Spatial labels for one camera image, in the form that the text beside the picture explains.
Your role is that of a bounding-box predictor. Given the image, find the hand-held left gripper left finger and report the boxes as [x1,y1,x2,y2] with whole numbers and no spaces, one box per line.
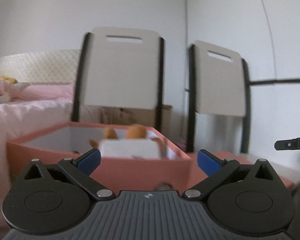
[21,148,115,201]

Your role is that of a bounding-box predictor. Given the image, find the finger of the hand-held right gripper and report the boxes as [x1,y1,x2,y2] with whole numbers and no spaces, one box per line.
[274,138,299,151]

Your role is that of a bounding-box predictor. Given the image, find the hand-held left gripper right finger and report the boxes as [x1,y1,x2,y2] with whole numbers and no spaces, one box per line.
[182,149,282,201]

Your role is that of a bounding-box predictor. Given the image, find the white paper box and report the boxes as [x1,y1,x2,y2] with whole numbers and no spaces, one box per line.
[99,139,163,159]

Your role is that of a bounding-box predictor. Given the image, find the pink cardboard box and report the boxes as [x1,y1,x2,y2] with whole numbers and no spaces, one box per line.
[7,122,192,193]

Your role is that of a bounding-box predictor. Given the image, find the orange teddy bear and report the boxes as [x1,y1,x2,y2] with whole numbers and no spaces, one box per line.
[89,124,169,159]

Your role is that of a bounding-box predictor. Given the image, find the pink box lid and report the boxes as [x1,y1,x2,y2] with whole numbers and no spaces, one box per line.
[190,151,296,192]

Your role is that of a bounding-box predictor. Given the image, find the wooden nightstand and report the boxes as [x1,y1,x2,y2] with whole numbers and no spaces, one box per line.
[101,104,173,143]

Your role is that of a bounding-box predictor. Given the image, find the dark metal pole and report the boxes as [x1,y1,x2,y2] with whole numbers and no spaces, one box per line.
[249,78,300,86]

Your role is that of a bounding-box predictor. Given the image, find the white folding chair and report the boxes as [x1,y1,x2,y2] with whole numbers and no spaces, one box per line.
[187,40,252,153]
[71,27,165,140]

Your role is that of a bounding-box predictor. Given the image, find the pink pillow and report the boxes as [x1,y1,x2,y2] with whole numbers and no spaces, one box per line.
[12,84,75,103]

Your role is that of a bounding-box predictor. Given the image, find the cream quilted headboard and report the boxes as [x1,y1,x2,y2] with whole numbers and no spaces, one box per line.
[0,49,80,84]

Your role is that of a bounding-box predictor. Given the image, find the grey wall cable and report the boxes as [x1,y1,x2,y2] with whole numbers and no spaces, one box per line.
[252,0,277,79]

